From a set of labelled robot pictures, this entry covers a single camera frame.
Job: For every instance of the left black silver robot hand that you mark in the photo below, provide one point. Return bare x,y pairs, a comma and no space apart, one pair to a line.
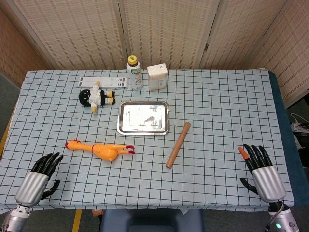
32,184

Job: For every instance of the white paper strip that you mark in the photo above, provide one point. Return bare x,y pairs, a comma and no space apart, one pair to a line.
108,81

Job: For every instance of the blue checkered tablecloth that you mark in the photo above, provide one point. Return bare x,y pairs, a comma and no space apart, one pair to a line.
217,108

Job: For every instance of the yellow capped drink bottle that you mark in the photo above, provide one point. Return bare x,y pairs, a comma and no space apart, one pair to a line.
135,77

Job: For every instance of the white tissue pack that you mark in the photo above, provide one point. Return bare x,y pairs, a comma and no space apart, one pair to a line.
157,78

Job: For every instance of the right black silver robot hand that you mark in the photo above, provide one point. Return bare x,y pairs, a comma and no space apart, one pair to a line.
268,181

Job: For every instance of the silver metal tray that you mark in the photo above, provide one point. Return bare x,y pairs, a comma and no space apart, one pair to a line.
143,118

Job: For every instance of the blue robot base seat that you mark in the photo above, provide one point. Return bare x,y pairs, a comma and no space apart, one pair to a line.
149,221

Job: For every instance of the yellow rubber chicken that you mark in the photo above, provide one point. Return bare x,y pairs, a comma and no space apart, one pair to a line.
103,149

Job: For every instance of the woven folding screen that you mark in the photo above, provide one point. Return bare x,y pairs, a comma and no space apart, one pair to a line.
169,31

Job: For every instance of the wooden rolling pin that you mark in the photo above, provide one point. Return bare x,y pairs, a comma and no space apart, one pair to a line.
178,145

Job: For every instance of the black white plush doll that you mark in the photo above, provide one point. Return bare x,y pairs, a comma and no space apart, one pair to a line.
96,96

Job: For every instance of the blue table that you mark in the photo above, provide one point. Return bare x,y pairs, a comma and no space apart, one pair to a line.
287,135

